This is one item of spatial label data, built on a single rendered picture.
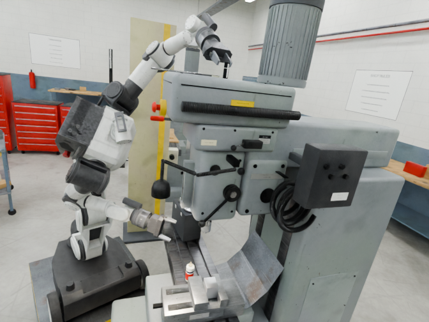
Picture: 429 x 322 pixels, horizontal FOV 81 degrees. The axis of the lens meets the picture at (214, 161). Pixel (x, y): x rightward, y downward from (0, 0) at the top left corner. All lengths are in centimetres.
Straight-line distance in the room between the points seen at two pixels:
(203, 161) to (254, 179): 23
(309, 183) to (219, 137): 35
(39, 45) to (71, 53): 89
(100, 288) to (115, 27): 897
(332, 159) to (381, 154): 62
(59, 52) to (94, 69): 108
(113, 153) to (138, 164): 166
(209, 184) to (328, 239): 61
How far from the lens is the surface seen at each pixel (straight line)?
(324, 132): 118
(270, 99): 97
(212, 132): 91
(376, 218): 145
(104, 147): 122
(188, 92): 86
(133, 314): 156
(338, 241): 135
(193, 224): 161
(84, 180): 117
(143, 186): 298
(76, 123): 123
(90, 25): 1008
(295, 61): 105
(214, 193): 103
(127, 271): 191
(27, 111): 592
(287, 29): 106
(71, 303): 185
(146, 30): 271
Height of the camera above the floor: 190
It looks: 18 degrees down
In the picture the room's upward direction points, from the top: 7 degrees clockwise
